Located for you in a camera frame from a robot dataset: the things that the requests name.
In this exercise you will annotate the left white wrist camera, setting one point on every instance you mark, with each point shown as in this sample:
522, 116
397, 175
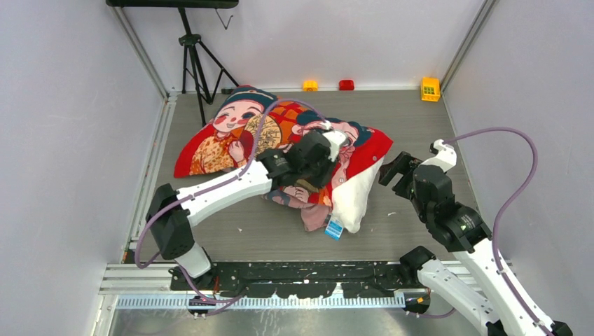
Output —
336, 138

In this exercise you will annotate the black camera tripod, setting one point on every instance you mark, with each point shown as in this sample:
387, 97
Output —
192, 67

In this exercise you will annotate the white pillow insert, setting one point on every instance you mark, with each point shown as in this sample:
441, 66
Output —
350, 195

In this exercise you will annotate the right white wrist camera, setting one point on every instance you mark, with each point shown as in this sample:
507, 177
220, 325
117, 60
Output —
444, 156

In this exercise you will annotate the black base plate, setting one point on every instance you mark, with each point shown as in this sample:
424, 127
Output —
356, 279

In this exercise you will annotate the yellow toy block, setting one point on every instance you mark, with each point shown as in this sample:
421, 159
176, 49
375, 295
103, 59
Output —
430, 90

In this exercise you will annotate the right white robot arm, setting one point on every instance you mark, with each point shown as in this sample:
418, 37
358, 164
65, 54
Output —
501, 306

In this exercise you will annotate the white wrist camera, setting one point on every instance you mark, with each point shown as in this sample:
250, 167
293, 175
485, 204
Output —
336, 138
444, 156

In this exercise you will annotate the red toy brick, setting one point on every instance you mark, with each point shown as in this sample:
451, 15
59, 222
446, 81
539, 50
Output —
346, 85

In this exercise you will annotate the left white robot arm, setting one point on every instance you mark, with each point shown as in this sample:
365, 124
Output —
173, 214

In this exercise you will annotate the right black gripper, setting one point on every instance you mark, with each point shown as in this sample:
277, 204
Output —
401, 164

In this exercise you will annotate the blue white pillow label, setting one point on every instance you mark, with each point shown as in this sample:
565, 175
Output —
333, 228

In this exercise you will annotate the red cartoon print pillowcase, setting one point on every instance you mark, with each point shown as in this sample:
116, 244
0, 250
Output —
251, 119

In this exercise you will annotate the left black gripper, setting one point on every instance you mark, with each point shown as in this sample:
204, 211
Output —
325, 176

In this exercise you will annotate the orange toy brick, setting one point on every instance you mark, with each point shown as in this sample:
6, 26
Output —
310, 86

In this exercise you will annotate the black overhead bar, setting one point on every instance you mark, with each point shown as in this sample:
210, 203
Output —
209, 4

